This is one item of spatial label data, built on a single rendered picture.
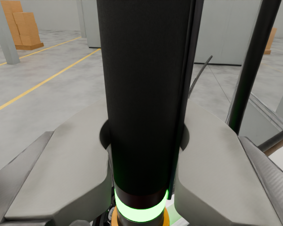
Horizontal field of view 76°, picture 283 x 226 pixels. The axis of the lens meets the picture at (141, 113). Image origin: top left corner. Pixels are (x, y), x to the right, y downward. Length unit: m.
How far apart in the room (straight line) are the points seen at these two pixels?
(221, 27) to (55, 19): 11.07
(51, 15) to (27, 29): 6.27
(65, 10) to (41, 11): 1.69
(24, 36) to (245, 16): 7.30
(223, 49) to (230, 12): 0.92
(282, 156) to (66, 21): 13.83
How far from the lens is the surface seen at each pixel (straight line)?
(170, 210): 0.19
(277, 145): 0.32
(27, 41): 8.43
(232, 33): 5.88
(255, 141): 1.38
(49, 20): 14.62
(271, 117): 1.25
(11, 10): 8.53
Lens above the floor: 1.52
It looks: 31 degrees down
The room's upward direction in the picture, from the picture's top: 1 degrees clockwise
